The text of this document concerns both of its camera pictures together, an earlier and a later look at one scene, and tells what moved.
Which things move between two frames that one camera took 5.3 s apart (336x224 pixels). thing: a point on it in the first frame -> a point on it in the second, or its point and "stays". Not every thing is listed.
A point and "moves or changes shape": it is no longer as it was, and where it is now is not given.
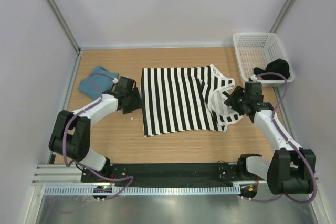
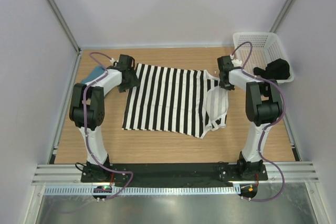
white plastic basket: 258,49 stays
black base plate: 174,174 stays
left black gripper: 137,104 -> 134,83
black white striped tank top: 178,100 moves or changes shape
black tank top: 279,65 stays
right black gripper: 232,100 -> 224,86
